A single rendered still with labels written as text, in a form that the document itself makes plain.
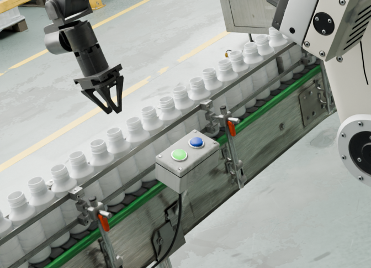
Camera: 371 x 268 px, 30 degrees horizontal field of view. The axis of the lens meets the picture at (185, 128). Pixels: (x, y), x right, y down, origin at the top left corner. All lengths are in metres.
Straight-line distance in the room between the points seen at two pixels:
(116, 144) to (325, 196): 1.86
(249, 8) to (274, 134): 3.21
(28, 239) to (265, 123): 0.80
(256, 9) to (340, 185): 2.06
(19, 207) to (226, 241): 1.81
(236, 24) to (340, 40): 4.34
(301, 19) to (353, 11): 0.08
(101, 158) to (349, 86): 0.65
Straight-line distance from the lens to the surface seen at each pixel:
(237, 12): 5.29
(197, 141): 1.61
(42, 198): 1.55
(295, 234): 3.16
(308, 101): 2.16
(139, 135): 1.69
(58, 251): 1.60
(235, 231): 3.26
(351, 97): 1.25
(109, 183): 1.65
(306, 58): 2.13
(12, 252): 1.54
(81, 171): 1.61
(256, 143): 1.98
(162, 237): 1.77
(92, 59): 1.45
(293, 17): 1.03
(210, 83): 1.87
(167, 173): 1.58
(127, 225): 1.68
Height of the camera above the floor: 1.83
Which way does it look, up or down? 25 degrees down
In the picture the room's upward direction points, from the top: 15 degrees counter-clockwise
